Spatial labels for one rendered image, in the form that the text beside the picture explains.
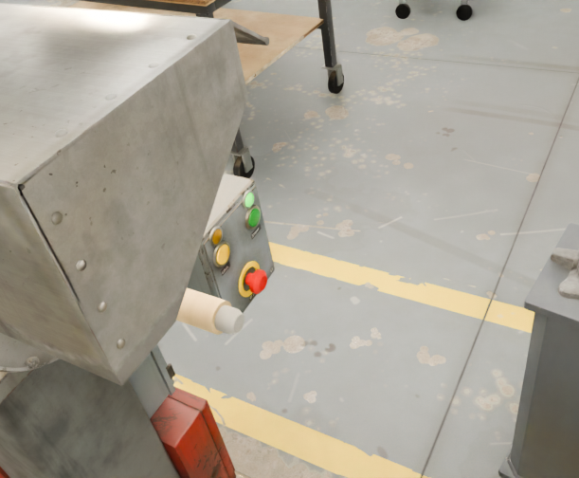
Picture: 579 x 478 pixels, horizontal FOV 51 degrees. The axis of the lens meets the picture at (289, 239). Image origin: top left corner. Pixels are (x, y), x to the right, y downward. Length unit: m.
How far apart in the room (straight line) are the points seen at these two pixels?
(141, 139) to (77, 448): 0.81
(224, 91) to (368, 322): 1.85
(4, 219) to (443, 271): 2.13
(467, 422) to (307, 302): 0.72
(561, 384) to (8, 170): 1.33
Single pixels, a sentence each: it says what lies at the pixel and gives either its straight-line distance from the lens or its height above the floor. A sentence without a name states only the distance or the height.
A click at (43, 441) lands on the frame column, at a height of 0.90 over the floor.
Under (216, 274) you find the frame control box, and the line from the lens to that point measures 0.92.
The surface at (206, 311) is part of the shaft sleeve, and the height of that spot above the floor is 1.26.
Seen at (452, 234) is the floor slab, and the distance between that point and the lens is 2.52.
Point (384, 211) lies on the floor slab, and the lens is 2.64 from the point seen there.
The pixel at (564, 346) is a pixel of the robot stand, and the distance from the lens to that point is 1.39.
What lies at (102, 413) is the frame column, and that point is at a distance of 1.10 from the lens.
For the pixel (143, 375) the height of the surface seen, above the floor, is 0.77.
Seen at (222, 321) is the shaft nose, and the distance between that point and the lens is 0.56.
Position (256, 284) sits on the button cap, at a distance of 0.98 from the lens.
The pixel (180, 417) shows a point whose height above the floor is 0.62.
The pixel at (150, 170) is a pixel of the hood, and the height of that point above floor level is 1.49.
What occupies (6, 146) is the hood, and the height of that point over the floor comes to 1.53.
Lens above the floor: 1.66
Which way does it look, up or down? 40 degrees down
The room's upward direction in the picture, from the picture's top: 11 degrees counter-clockwise
